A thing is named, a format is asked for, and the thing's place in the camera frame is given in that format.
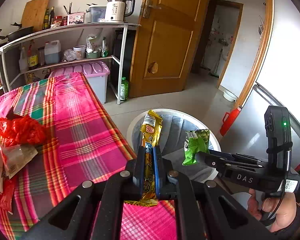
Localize yellow label sauce bottle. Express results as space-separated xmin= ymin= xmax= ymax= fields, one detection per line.
xmin=27 ymin=40 xmax=39 ymax=70

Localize wooden cutting board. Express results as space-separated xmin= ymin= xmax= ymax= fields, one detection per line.
xmin=21 ymin=0 xmax=50 ymax=32

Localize pink plaid tablecloth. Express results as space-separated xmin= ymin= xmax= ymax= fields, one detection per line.
xmin=0 ymin=71 xmax=178 ymax=240

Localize silver refrigerator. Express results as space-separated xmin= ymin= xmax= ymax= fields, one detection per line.
xmin=220 ymin=0 xmax=300 ymax=168

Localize pink lid storage box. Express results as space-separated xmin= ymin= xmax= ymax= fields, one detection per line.
xmin=49 ymin=61 xmax=110 ymax=104

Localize green sprite bottle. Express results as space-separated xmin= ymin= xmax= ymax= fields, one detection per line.
xmin=101 ymin=37 xmax=108 ymax=57

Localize white electric kettle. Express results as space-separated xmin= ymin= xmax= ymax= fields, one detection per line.
xmin=104 ymin=0 xmax=135 ymax=22

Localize white trash bin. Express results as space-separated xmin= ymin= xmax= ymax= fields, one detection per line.
xmin=127 ymin=108 xmax=221 ymax=183

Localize white metal shelf rack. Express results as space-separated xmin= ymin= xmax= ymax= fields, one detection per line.
xmin=0 ymin=22 xmax=141 ymax=105

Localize right hand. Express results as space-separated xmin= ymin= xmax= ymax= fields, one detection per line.
xmin=248 ymin=189 xmax=297 ymax=232

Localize red snack wrapper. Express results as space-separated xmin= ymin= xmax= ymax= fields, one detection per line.
xmin=0 ymin=176 xmax=18 ymax=215

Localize red jug on floor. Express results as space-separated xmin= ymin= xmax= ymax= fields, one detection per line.
xmin=219 ymin=107 xmax=241 ymax=136

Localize white oil jug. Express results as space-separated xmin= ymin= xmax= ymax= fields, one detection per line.
xmin=44 ymin=40 xmax=61 ymax=64

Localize black frying pan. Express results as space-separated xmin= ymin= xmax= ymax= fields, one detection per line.
xmin=0 ymin=22 xmax=34 ymax=42

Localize green bottle on floor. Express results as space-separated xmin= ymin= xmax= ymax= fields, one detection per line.
xmin=120 ymin=77 xmax=129 ymax=101

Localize tracker camera on gripper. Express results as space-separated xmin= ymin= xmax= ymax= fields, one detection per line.
xmin=264 ymin=106 xmax=293 ymax=172

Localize wooden door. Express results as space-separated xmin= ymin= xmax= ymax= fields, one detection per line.
xmin=129 ymin=0 xmax=209 ymax=98

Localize pink utensil holder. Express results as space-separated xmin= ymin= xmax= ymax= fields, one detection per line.
xmin=67 ymin=12 xmax=85 ymax=25

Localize clear plastic container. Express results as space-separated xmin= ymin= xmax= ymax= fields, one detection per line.
xmin=86 ymin=4 xmax=106 ymax=23

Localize dark oil bottle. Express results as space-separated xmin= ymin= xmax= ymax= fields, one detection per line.
xmin=49 ymin=7 xmax=55 ymax=28

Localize yellow snack wrapper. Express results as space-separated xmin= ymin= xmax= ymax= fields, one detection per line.
xmin=125 ymin=110 xmax=162 ymax=207

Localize white round tub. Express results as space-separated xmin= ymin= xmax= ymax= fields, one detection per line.
xmin=73 ymin=45 xmax=86 ymax=60

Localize green snack packet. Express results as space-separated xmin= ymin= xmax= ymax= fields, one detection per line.
xmin=182 ymin=129 xmax=210 ymax=166

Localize large yellow snack bag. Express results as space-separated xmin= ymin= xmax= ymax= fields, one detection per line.
xmin=0 ymin=145 xmax=38 ymax=179

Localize red plastic bag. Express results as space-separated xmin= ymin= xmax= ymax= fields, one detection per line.
xmin=0 ymin=107 xmax=50 ymax=147

